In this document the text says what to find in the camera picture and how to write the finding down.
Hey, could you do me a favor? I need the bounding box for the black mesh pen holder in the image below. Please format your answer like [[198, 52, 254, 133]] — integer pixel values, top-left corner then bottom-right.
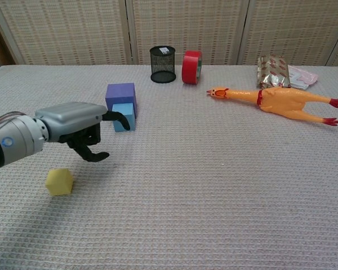
[[149, 46, 177, 84]]

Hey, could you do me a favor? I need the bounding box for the yellow rubber chicken toy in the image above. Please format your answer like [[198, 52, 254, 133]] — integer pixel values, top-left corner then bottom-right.
[[206, 86, 338, 127]]

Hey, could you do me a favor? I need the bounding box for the blue foam cube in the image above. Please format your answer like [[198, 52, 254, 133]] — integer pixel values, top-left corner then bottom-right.
[[112, 102, 137, 133]]

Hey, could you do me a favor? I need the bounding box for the brown wooden board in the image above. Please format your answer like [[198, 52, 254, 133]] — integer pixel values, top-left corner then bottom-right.
[[0, 11, 17, 67]]

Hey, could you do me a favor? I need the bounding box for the large purple foam cube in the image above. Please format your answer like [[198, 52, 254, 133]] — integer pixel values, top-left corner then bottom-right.
[[105, 82, 138, 118]]

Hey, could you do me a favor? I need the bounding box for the small yellow foam cube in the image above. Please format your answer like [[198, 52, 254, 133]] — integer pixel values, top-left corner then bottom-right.
[[45, 168, 74, 197]]

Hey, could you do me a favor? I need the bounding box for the silver foil snack packet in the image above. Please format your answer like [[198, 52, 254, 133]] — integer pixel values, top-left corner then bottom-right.
[[256, 55, 291, 89]]

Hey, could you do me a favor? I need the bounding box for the pink white plastic packet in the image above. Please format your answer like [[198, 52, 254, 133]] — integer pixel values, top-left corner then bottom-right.
[[287, 64, 319, 91]]

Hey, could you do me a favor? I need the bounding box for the red tape roll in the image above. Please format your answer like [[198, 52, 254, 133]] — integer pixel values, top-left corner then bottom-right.
[[181, 50, 203, 85]]

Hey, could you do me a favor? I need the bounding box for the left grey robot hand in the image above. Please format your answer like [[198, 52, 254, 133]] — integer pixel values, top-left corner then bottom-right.
[[34, 101, 131, 163]]

